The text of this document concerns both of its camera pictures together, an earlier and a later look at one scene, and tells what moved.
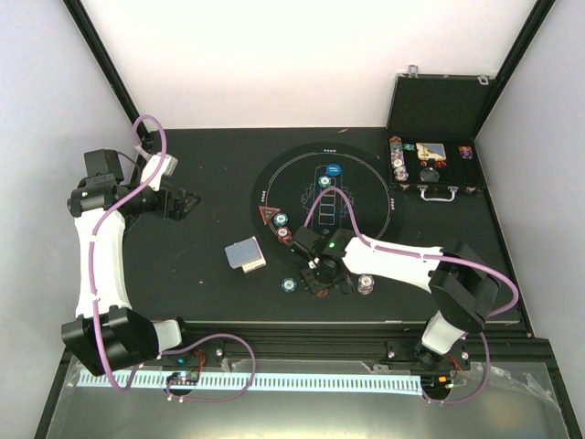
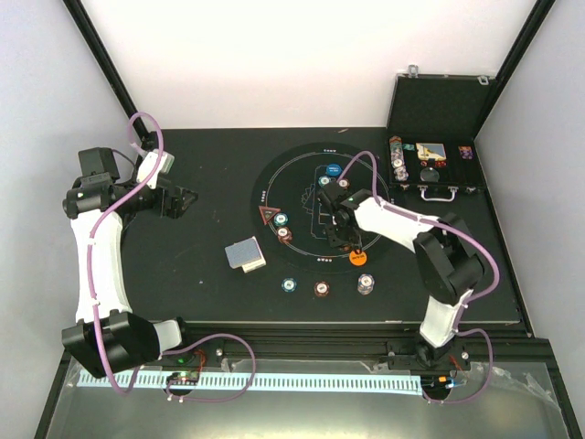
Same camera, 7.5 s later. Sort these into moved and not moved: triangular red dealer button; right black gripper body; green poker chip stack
Moved: right black gripper body
Not moved: triangular red dealer button; green poker chip stack
